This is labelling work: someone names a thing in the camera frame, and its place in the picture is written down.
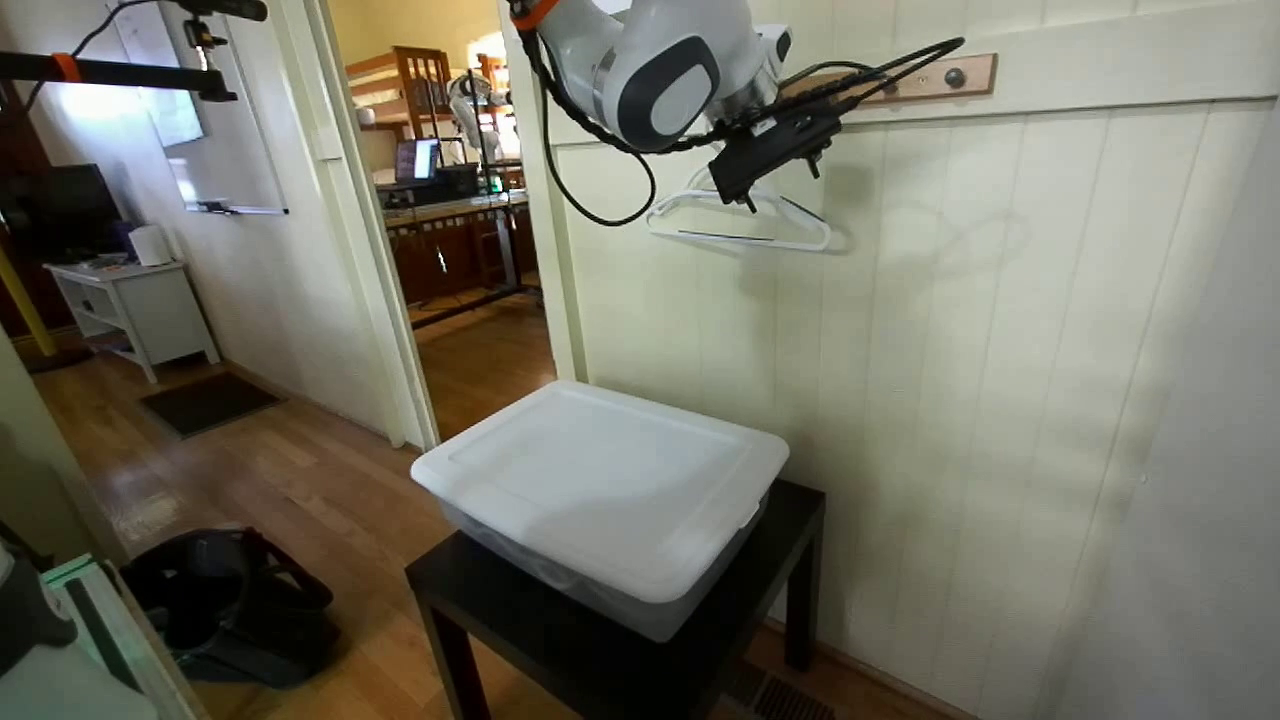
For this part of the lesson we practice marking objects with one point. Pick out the black camera stand rod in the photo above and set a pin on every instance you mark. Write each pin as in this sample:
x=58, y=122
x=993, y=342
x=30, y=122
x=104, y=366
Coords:
x=122, y=73

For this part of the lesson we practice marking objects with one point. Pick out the robot cart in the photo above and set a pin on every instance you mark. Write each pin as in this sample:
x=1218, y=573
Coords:
x=95, y=645

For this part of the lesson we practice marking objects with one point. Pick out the wooden peg rack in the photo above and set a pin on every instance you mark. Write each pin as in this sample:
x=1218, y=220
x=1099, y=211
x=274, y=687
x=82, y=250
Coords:
x=980, y=73

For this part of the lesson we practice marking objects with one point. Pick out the black side table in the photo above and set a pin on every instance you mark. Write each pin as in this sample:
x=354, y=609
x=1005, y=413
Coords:
x=563, y=641

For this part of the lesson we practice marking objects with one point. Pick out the white plastic clothes hanger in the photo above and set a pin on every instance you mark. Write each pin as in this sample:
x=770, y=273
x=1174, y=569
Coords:
x=833, y=237

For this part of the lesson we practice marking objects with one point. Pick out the dark floor mat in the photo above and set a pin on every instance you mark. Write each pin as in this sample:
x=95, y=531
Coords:
x=204, y=403

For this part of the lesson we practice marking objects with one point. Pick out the dark wood kitchen cabinet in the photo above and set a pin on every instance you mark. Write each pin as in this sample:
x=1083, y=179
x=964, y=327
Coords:
x=452, y=252

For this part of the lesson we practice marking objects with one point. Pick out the yellow pole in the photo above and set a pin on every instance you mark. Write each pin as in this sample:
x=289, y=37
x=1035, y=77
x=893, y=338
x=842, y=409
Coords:
x=24, y=302

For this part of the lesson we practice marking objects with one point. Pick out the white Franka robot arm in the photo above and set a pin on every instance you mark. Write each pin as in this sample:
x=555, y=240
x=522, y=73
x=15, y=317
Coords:
x=643, y=67

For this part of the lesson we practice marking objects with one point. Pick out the small white table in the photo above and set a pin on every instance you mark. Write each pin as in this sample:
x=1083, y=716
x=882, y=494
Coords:
x=140, y=315

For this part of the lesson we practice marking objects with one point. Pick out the black monitor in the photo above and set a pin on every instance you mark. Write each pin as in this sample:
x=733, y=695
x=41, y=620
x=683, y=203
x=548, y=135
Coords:
x=62, y=214

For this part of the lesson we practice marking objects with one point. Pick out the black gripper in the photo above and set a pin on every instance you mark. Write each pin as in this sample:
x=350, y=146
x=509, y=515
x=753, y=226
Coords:
x=787, y=135

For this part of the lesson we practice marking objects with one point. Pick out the white plastic storage bin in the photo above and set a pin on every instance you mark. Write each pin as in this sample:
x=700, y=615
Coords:
x=602, y=486

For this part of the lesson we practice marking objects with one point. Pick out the wooden shelf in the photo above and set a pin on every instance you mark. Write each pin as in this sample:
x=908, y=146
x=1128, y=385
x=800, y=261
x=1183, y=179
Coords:
x=393, y=84

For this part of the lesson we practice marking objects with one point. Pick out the black bag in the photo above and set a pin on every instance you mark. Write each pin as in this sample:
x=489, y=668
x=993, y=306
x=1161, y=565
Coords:
x=224, y=601

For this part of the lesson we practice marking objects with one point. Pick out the white board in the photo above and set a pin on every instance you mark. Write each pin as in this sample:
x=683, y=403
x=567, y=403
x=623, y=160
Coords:
x=221, y=135

